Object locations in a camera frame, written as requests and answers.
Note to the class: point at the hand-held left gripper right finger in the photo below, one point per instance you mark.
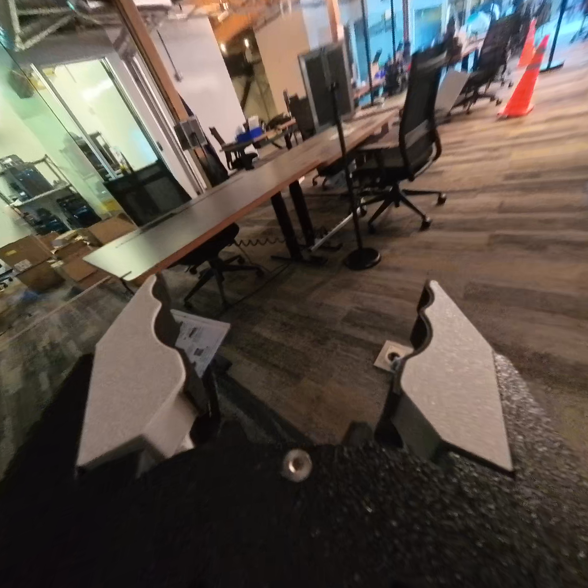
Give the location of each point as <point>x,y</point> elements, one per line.
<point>459,390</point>

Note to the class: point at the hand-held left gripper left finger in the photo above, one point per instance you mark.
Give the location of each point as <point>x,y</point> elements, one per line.
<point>133,390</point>

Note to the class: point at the metal floor outlet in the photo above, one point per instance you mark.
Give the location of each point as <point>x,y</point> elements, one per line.
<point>388,353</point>

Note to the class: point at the printed paper sheet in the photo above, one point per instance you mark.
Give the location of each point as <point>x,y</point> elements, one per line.
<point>202,335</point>

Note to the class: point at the black swivel chair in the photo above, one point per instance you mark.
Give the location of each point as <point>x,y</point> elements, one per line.
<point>234,151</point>
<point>206,250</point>

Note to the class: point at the black pole stand round base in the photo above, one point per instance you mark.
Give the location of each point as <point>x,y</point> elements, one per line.
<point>363,257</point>

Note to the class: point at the pile of cardboard boxes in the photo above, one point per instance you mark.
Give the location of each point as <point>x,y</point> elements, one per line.
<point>27,257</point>

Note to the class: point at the black cabinet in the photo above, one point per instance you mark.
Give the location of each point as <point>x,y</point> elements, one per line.
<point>147,193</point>

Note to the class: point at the long dark wooden table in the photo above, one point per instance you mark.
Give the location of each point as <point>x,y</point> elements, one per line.
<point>229,202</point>

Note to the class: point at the metal shelf rack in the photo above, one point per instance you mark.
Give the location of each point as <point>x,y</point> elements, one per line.
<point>27,183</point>

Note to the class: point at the blue storage box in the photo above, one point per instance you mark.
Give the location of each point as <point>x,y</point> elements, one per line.
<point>248,137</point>

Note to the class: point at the black mesh office chair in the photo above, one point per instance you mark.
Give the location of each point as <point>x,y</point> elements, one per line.
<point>418,115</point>

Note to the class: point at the grey tilted board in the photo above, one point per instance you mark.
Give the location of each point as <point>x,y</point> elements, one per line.
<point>452,92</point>

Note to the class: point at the orange traffic cone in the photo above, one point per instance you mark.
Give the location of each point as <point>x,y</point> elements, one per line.
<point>527,50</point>
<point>523,87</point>

